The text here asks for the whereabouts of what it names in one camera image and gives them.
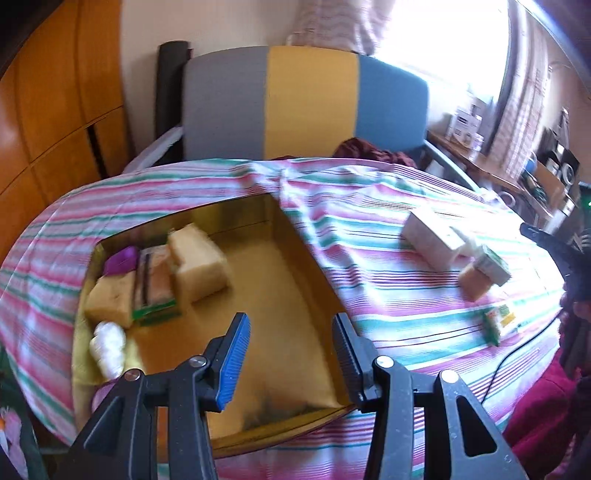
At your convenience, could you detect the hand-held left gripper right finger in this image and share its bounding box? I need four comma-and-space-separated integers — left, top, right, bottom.
331, 313, 529, 480

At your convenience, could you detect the black cable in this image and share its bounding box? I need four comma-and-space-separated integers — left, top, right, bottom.
480, 305, 566, 407

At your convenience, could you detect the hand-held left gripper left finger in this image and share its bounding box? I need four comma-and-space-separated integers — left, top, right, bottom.
55, 312, 252, 480

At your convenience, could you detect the purple packet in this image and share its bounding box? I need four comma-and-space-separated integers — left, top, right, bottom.
102, 246, 140, 276

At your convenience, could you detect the dark red cloth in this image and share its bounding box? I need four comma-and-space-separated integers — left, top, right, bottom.
332, 137, 419, 169

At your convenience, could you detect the white printed box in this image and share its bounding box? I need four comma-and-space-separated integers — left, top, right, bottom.
450, 113, 483, 148

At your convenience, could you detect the grey yellow blue chair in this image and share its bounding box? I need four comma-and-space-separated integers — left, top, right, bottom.
122, 45, 481, 192

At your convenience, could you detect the striped tablecloth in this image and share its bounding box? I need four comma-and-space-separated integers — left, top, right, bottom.
0, 157, 573, 480

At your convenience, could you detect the white puffy packet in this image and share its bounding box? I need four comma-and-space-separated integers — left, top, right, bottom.
89, 320, 127, 379

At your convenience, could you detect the square metal tin box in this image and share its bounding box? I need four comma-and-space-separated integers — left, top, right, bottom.
71, 194, 356, 450

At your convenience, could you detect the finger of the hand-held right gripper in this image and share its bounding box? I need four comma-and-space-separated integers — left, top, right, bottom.
519, 222, 578, 278

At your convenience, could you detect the white carton box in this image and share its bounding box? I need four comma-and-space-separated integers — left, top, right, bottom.
401, 208, 465, 272

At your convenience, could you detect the checked curtain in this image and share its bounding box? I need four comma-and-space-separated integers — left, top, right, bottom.
482, 14, 555, 176

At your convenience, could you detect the wooden side table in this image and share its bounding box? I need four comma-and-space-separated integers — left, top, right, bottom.
427, 131, 578, 232

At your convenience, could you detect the wooden wardrobe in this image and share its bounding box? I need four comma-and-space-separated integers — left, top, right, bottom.
0, 0, 134, 259

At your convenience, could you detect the person's dark red clothing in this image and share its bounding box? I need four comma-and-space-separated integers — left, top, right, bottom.
501, 364, 591, 480

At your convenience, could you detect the small pink packet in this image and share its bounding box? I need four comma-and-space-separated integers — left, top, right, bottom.
90, 381, 116, 411

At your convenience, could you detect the black rolled mat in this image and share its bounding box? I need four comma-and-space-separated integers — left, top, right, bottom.
154, 41, 192, 139

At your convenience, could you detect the tan sponge with green top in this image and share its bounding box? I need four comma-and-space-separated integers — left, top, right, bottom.
475, 244, 513, 286

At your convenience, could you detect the silver stereo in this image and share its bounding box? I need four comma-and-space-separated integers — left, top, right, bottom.
538, 143, 580, 195

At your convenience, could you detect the floral patterned cloth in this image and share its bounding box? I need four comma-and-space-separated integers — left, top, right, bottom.
0, 401, 28, 480

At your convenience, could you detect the pink patterned curtain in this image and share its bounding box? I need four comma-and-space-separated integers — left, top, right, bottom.
284, 0, 393, 56

